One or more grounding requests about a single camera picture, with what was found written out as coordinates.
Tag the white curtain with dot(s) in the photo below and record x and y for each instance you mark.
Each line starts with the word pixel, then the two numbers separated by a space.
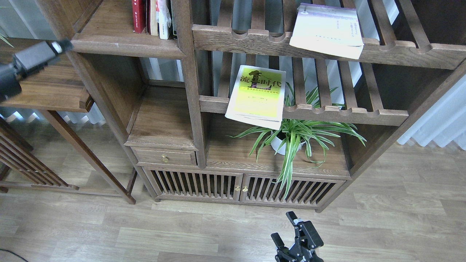
pixel 444 122

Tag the white purple book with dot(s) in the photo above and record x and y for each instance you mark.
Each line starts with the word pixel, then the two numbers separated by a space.
pixel 329 30

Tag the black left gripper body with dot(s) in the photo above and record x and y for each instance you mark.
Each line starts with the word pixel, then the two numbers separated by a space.
pixel 9 85

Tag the dark wooden bookshelf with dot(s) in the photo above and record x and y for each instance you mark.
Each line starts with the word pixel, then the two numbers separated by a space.
pixel 170 96

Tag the spider plant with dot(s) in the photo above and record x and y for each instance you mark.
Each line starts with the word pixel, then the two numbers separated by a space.
pixel 298 132

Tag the upright white book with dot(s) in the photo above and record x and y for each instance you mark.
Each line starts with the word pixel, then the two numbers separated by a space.
pixel 164 19

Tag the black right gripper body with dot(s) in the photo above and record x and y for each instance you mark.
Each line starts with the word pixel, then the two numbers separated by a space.
pixel 297 254

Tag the yellow green book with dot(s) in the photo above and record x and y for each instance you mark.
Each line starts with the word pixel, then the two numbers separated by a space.
pixel 258 97

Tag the wooden side table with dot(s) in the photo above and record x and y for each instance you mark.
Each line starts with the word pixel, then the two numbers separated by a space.
pixel 57 87

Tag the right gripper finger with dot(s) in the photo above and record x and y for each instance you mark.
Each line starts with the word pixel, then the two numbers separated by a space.
pixel 306 238
pixel 278 242

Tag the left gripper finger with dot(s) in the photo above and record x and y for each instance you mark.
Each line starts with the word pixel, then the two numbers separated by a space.
pixel 33 59

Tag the brass drawer knob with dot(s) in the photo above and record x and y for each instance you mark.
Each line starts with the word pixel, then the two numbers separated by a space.
pixel 164 158

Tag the white plant pot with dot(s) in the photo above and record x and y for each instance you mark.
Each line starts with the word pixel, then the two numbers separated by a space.
pixel 278 145

